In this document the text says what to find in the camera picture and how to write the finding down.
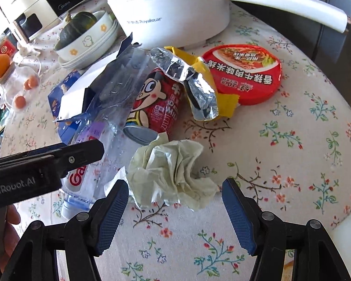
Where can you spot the red instant noodle lid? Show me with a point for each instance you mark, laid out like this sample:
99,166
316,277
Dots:
251,72

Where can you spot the yellow foil snack wrapper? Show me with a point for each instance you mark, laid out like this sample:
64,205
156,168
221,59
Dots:
207,104

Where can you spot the red cartoon milk can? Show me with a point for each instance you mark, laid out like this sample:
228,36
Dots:
155,108

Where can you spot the blue biscuit stick box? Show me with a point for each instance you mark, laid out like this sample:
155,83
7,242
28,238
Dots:
70,99

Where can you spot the white electric cooking pot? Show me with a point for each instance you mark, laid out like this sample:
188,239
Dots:
179,23

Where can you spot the person's left hand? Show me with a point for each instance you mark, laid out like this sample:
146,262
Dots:
11,237

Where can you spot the white bowl with flowers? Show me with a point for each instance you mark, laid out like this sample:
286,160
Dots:
85,41

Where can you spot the white air fryer appliance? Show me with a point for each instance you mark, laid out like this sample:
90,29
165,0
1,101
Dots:
30,18

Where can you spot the crushed clear plastic bottle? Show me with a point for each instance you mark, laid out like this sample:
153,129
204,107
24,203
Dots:
118,86

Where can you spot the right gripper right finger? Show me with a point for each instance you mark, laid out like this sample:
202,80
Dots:
267,237

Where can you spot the white paper tissue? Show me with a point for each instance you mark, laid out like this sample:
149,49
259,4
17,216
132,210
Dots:
161,173

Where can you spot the white stacked plates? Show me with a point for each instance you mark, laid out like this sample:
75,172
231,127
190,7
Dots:
94,53

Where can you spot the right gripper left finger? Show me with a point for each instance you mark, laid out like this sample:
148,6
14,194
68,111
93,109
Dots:
83,238

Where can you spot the dark green pumpkin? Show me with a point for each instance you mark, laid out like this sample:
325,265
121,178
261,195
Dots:
75,27

